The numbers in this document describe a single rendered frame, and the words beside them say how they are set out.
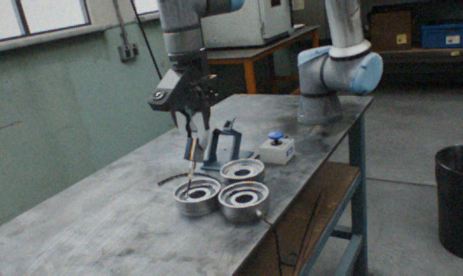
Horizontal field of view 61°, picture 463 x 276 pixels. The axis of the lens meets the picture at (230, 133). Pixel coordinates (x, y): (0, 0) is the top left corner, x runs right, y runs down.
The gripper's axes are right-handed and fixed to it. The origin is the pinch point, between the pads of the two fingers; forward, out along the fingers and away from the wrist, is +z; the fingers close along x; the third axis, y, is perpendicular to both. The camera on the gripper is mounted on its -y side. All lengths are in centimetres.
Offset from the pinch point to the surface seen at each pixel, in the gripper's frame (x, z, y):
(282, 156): -10.9, 10.8, 20.2
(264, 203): -16.7, 10.2, -2.9
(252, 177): -9.8, 9.7, 5.9
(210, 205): -5.3, 11.1, -5.4
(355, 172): -17, 38, 69
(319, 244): -17, 41, 26
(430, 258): -41, 93, 98
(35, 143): 154, 34, 54
